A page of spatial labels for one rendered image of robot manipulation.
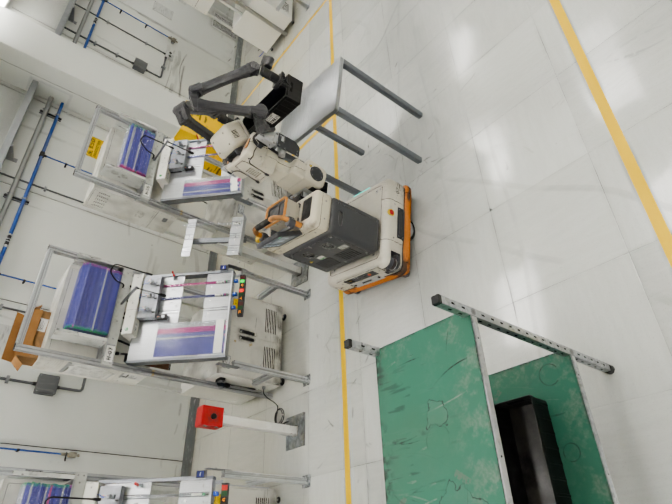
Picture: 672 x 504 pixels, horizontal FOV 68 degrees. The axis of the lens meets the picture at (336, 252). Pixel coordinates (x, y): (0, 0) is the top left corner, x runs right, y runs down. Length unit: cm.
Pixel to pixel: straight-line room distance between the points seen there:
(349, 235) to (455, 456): 173
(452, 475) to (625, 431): 98
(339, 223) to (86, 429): 320
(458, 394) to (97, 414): 411
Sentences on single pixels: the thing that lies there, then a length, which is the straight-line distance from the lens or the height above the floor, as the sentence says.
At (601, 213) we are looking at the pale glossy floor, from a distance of 268.
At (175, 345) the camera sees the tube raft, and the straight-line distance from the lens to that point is 373.
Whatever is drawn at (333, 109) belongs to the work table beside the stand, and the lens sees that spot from 328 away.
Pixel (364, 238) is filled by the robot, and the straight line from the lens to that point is 309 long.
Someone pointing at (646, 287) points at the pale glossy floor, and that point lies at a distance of 247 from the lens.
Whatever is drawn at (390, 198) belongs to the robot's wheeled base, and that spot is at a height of 25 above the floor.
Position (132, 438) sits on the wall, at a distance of 532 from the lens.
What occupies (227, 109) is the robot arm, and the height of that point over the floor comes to 141.
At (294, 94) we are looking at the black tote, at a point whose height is 107.
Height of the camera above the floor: 219
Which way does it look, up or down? 33 degrees down
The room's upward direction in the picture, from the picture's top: 68 degrees counter-clockwise
